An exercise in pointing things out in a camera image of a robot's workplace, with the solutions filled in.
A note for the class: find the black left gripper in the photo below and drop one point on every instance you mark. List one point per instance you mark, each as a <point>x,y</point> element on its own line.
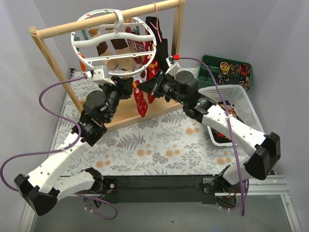
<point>122,85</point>

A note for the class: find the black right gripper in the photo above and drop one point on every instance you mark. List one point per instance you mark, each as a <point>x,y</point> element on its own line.
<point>157,82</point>

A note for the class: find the red christmas sock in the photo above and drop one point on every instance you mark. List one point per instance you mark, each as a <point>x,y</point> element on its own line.
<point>141,103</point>
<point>150,75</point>

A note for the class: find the white round clip hanger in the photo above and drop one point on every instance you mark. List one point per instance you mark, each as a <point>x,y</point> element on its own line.
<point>108,47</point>

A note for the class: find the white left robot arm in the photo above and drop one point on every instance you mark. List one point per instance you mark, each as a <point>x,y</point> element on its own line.
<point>42,188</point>

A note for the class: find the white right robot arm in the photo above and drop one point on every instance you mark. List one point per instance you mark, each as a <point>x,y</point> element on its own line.
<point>263,150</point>

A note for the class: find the wooden clothes rack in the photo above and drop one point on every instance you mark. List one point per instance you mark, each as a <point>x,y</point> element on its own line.
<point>127,113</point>

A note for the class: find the maroon striped hanging sock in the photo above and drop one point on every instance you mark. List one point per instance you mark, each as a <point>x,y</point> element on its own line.
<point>135,46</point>

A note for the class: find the floral table mat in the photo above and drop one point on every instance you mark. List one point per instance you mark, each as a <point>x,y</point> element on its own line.
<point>168,144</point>

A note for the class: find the black hanging sock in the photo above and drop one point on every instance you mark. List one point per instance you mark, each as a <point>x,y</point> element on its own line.
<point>161,43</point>

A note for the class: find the green compartment tray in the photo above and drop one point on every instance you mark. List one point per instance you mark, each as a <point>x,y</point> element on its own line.
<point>225,72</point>

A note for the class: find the white plastic basket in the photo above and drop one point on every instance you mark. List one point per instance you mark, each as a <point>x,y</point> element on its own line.
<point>240,106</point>

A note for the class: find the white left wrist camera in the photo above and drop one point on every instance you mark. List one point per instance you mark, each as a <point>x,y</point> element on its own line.
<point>100,76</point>

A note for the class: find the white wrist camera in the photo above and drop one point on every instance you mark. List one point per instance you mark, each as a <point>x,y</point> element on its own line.
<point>100,76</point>
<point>173,65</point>

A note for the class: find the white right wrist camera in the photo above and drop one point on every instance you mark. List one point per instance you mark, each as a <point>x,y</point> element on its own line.
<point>173,65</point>

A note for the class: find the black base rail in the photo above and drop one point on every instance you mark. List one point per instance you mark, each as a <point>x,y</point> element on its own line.
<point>164,189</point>

